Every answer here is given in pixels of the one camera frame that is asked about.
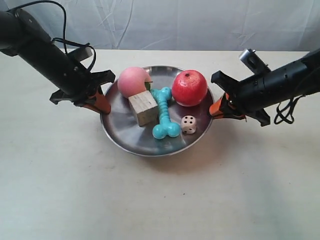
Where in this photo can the pale wooden cube block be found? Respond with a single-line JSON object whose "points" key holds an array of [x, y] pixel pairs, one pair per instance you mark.
{"points": [[144, 108]]}

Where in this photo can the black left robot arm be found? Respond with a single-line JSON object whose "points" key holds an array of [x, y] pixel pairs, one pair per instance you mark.
{"points": [[21, 35]]}

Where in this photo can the pink toy peach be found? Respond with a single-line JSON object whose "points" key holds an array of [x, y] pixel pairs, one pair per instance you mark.
{"points": [[132, 81]]}

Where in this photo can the red toy apple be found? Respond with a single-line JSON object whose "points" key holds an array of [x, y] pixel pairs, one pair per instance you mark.
{"points": [[189, 88]]}

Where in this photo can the white backdrop curtain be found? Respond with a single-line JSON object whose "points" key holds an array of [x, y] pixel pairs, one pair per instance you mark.
{"points": [[184, 25]]}

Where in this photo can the white die black dots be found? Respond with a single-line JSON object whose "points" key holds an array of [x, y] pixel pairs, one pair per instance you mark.
{"points": [[188, 124]]}

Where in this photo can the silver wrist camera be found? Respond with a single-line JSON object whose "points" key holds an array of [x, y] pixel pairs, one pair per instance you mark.
{"points": [[81, 53], [252, 61]]}

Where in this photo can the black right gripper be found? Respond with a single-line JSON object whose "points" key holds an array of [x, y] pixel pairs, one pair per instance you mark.
{"points": [[241, 99]]}

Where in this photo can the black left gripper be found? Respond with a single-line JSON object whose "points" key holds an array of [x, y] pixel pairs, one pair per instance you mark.
{"points": [[91, 94]]}

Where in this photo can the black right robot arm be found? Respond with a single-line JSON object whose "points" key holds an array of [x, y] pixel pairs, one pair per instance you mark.
{"points": [[291, 82]]}

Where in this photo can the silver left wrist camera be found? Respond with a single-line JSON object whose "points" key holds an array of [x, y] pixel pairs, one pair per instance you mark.
{"points": [[81, 53]]}

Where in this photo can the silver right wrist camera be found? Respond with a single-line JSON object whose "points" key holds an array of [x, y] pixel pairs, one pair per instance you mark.
{"points": [[252, 61]]}

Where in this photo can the round stainless steel plate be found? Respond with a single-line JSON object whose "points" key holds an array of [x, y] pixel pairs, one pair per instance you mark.
{"points": [[121, 126]]}

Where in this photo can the turquoise bone toy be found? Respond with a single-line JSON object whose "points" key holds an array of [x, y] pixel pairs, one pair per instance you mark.
{"points": [[165, 126]]}

